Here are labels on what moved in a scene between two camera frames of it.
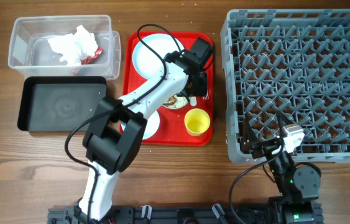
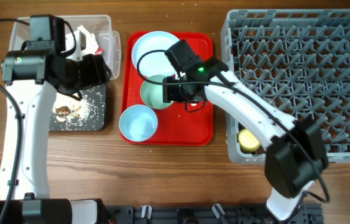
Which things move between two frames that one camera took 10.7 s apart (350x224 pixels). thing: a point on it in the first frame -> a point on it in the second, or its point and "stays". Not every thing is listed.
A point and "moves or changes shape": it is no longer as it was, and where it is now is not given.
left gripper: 202,90 -> 100,74
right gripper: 250,142 -> 170,94
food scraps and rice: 175,101 moves or changes shape
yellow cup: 196,121 moves or changes shape
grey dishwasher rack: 314,67 stays
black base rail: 285,213 stays
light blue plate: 147,63 stays
